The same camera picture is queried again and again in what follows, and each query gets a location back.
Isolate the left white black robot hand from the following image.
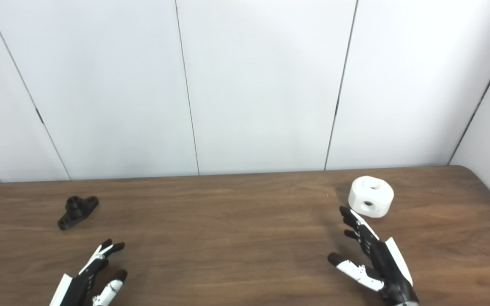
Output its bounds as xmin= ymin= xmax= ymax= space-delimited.
xmin=49 ymin=239 xmax=128 ymax=306

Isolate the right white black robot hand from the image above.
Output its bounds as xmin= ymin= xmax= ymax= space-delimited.
xmin=328 ymin=206 xmax=420 ymax=306

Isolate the round white plastic piece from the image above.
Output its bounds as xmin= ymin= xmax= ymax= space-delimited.
xmin=348 ymin=176 xmax=394 ymax=218

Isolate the black flanged holder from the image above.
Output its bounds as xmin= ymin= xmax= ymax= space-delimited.
xmin=57 ymin=195 xmax=100 ymax=231

